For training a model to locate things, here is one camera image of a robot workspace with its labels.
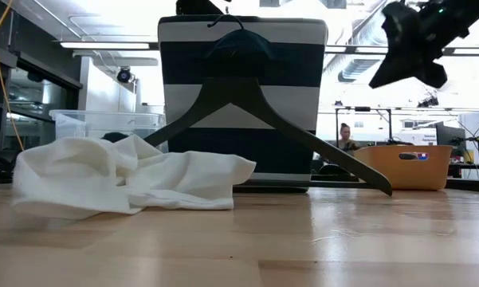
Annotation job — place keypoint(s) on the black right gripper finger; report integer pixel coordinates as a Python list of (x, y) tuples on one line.
[(388, 73), (434, 75)]

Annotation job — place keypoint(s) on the black cloth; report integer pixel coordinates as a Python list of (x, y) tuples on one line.
[(197, 8)]

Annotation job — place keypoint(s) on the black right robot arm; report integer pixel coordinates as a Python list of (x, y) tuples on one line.
[(454, 20)]

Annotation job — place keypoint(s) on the black computer monitor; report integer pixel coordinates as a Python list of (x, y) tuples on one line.
[(449, 135)]

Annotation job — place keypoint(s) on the person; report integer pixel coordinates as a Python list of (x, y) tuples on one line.
[(346, 139)]

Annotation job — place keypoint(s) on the orange plastic bin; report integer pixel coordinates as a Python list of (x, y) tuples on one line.
[(406, 171)]

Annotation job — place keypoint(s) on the navy white striped fabric basket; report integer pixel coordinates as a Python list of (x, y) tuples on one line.
[(287, 64)]

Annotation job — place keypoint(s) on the black wooden clothes hanger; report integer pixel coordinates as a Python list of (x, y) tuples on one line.
[(231, 91)]

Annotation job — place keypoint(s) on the dark grey crumpled cloth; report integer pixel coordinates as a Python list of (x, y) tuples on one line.
[(115, 137)]

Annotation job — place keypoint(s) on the ceiling light strip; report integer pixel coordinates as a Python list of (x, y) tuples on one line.
[(103, 45)]

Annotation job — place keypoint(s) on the clear plastic storage bin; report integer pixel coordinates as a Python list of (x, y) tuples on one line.
[(103, 121)]

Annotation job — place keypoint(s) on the plain white cloth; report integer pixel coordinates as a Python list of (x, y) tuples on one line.
[(103, 179)]

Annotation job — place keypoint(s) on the black background desk frame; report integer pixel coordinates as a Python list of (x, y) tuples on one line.
[(336, 127)]

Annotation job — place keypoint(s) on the black ceiling camera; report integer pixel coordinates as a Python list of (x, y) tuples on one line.
[(124, 75)]

